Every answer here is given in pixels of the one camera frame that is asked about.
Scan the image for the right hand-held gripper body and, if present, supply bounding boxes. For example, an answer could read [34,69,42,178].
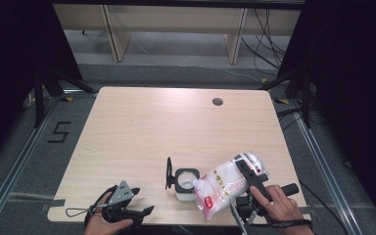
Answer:
[229,177,301,235]

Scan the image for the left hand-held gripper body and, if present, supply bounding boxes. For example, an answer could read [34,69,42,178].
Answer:
[102,180,145,227]

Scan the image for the white and red plastic bag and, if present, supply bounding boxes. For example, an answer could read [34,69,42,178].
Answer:
[192,151,270,220]

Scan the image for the clear container with black lid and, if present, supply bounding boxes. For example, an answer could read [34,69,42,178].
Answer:
[164,156,201,202]

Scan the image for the person's right hand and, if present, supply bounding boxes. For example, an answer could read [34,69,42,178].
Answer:
[249,184,315,235]

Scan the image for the person's left hand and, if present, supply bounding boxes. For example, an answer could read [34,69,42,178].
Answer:
[83,195,134,235]

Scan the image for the black metal stand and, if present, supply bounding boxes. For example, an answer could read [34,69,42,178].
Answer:
[259,70,313,129]
[33,64,98,129]

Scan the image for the black curtain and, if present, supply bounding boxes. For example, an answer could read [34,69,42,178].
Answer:
[278,0,376,227]
[0,0,83,171]

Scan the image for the light wooden shelf unit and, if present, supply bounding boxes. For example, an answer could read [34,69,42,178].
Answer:
[52,3,304,65]

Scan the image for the black wrist strap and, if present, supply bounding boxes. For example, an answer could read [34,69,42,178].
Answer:
[83,184,119,229]
[247,219,314,229]

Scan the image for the thin wire loop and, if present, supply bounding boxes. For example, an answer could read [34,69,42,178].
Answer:
[65,207,94,218]

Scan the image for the long black floor cable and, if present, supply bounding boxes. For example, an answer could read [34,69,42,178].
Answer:
[299,180,353,235]

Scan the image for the black floor cables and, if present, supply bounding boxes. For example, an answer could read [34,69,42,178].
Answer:
[275,107,308,132]

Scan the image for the aluminium floor rail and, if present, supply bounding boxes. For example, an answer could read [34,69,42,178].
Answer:
[0,97,61,231]
[293,106,357,235]

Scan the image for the bundle of black cables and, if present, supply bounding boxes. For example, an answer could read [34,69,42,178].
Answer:
[240,8,290,78]

